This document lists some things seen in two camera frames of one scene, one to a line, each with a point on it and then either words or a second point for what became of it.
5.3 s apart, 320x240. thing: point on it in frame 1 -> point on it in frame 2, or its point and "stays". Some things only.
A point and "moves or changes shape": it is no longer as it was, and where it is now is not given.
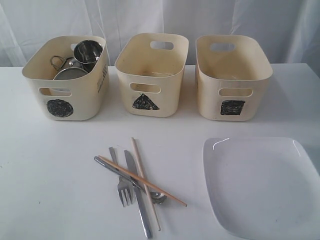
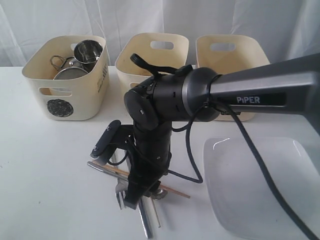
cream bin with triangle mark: [151, 67] stays
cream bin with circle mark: [82, 98] stays
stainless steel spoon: [156, 198] moves or changes shape
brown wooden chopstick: [142, 180] -> [127, 173]
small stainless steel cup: [87, 52] stays
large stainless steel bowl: [70, 73] stays
